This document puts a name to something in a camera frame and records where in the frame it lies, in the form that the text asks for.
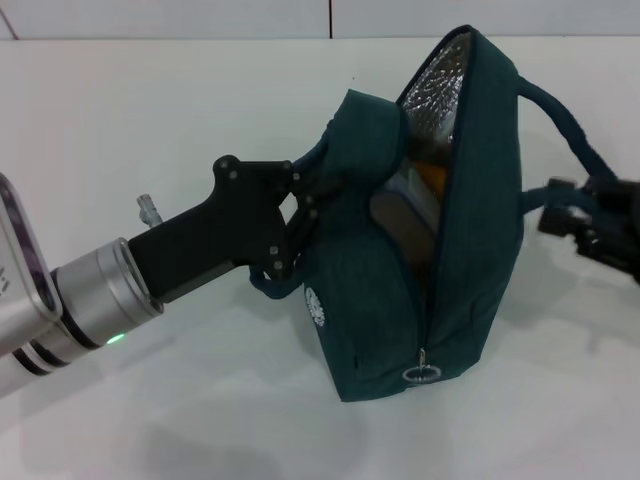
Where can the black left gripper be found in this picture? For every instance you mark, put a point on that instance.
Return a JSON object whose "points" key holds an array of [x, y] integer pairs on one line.
{"points": [[225, 230]]}

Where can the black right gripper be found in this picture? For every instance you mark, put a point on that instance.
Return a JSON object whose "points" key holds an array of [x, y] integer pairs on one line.
{"points": [[620, 220]]}

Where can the dark teal fabric lunch bag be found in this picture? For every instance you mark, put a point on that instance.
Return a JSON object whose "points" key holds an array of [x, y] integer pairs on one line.
{"points": [[475, 225]]}

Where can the clear plastic blue-rimmed food box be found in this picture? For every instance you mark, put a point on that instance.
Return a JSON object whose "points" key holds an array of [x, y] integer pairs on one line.
{"points": [[400, 225]]}

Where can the yellow banana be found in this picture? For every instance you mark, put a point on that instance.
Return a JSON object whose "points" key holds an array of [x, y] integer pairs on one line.
{"points": [[432, 175]]}

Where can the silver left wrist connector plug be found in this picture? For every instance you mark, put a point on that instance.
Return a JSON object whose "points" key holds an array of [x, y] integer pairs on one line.
{"points": [[148, 209]]}

